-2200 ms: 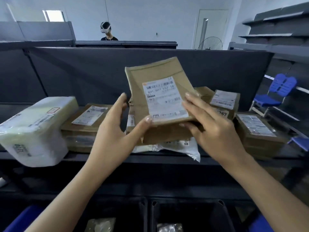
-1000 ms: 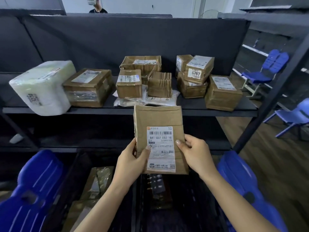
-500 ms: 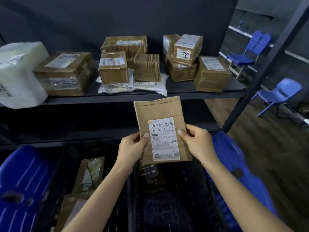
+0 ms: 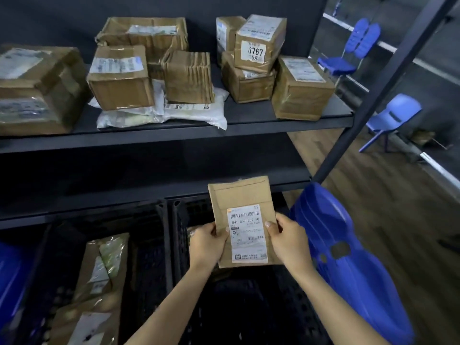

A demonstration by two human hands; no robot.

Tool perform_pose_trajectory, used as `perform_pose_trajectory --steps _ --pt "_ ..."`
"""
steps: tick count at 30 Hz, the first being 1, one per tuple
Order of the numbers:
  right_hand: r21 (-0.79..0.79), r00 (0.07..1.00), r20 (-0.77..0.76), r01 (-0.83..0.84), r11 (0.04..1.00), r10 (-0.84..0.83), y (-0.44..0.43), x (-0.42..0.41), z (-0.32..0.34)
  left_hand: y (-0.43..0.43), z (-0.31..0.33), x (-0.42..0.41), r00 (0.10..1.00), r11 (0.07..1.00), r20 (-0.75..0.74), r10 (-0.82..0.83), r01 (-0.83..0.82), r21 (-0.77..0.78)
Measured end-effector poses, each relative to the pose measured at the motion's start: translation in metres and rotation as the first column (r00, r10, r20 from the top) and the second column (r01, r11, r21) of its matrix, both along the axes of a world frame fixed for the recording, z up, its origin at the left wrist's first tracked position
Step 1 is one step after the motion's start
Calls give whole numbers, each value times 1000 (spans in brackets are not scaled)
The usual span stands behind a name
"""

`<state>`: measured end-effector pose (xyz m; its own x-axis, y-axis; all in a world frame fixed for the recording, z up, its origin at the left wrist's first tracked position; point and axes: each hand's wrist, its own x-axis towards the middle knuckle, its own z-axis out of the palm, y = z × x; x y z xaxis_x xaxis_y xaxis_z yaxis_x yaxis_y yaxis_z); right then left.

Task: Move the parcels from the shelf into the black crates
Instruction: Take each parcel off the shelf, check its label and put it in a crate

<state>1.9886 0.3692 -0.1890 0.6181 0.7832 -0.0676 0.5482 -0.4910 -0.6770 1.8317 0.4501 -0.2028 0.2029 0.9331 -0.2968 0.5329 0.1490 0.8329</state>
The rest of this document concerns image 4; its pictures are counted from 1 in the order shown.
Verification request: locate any person's left hand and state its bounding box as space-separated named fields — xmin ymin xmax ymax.
xmin=188 ymin=221 xmax=230 ymax=274

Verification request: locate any blue plastic bin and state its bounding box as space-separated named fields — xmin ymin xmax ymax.
xmin=0 ymin=241 xmax=35 ymax=322

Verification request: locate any blue plastic chair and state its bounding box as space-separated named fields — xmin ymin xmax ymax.
xmin=358 ymin=93 xmax=423 ymax=154
xmin=316 ymin=18 xmax=382 ymax=76
xmin=289 ymin=182 xmax=416 ymax=345

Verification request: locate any large taped cardboard box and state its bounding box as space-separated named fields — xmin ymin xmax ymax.
xmin=0 ymin=44 xmax=91 ymax=136

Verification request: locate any brown paper taped parcel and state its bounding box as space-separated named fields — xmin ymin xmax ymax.
xmin=73 ymin=232 xmax=130 ymax=303

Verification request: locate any white plastic mailer bag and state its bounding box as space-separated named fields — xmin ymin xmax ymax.
xmin=88 ymin=80 xmax=167 ymax=129
xmin=163 ymin=87 xmax=230 ymax=131

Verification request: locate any wide flat cardboard box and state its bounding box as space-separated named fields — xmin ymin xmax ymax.
xmin=95 ymin=17 xmax=190 ymax=80

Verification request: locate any brown parcel white label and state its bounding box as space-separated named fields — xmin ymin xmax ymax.
xmin=48 ymin=294 xmax=121 ymax=345

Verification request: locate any person's right forearm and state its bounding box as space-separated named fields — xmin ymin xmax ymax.
xmin=287 ymin=264 xmax=391 ymax=345

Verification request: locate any black plastic crate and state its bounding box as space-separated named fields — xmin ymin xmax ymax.
xmin=168 ymin=193 xmax=333 ymax=345
xmin=0 ymin=201 xmax=173 ymax=345

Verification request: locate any person's right hand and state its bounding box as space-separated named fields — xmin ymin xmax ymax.
xmin=264 ymin=212 xmax=314 ymax=279

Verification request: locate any dark metal rack post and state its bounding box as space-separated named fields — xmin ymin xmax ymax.
xmin=312 ymin=0 xmax=460 ymax=184

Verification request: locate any narrow upright cardboard box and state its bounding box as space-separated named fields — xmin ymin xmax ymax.
xmin=216 ymin=16 xmax=247 ymax=66

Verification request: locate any cardboard box big-digit label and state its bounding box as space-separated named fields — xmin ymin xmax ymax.
xmin=234 ymin=14 xmax=288 ymax=74

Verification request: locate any brown paper envelope white label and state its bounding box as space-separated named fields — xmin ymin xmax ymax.
xmin=208 ymin=175 xmax=284 ymax=269

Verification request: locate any person's left forearm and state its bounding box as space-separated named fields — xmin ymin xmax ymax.
xmin=124 ymin=264 xmax=216 ymax=345

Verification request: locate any glossy taped cardboard box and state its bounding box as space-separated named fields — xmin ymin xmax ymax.
xmin=271 ymin=55 xmax=336 ymax=122

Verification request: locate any ribbed corrugated cardboard parcel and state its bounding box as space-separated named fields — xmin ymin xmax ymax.
xmin=161 ymin=50 xmax=215 ymax=104

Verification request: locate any low taped cardboard box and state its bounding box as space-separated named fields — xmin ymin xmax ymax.
xmin=221 ymin=51 xmax=277 ymax=104

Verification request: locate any medium cardboard box white label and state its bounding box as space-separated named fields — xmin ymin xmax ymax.
xmin=86 ymin=45 xmax=155 ymax=111

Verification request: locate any dark metal shelf unit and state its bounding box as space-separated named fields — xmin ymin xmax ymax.
xmin=0 ymin=0 xmax=354 ymax=230

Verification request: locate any brown floor debris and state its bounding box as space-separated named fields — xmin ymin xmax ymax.
xmin=411 ymin=129 xmax=454 ymax=151

